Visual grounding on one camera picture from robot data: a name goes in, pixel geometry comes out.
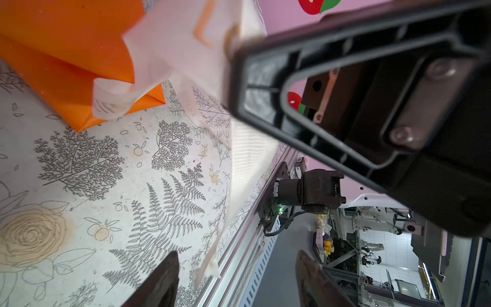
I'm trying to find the white ribbon strip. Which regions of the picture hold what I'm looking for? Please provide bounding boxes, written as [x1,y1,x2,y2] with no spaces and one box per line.
[88,1,278,285]

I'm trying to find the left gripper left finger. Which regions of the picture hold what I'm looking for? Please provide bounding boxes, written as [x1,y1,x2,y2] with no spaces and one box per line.
[122,251,180,307]

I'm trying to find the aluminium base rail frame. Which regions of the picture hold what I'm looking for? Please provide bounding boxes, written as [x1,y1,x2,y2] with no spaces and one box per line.
[193,145,300,306]

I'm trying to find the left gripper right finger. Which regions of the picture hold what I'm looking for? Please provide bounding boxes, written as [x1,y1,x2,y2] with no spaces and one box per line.
[295,250,355,307]

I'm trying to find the orange wrapping paper sheet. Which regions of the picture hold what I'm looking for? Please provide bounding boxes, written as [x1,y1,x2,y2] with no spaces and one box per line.
[1,1,145,132]

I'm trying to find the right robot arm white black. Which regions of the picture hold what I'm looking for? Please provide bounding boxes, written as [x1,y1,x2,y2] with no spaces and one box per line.
[228,1,490,237]

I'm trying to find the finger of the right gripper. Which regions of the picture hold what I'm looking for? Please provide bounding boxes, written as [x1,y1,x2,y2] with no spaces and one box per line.
[228,1,490,237]

